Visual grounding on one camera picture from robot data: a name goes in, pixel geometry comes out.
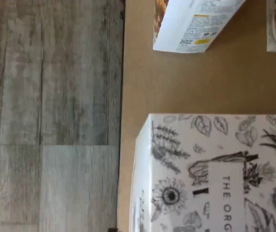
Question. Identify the white box yellow stripe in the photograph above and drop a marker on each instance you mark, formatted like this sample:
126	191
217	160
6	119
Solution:
200	169

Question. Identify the black metal shelf rack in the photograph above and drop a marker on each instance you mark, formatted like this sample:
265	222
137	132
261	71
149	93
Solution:
121	72

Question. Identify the brown particleboard shelf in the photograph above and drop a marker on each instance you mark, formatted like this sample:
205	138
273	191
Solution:
188	84

